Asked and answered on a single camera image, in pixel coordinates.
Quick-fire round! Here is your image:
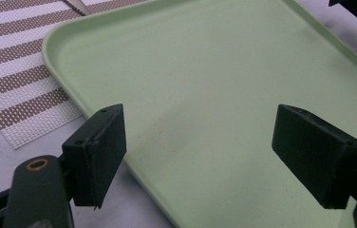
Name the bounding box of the brown white striped placemat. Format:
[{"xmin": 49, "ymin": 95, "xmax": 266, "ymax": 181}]
[{"xmin": 0, "ymin": 0, "xmax": 151, "ymax": 150}]

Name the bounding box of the silver metal cutlery piece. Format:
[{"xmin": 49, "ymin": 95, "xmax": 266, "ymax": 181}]
[{"xmin": 62, "ymin": 0, "xmax": 93, "ymax": 17}]

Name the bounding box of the light green plastic tray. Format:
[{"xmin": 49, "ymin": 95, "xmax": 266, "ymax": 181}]
[{"xmin": 41, "ymin": 0, "xmax": 357, "ymax": 228}]

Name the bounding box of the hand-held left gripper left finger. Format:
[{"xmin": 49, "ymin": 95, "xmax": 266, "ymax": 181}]
[{"xmin": 62, "ymin": 104, "xmax": 127, "ymax": 211}]

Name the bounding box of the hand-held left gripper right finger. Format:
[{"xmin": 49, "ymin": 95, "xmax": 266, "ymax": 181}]
[{"xmin": 271, "ymin": 104, "xmax": 357, "ymax": 210}]

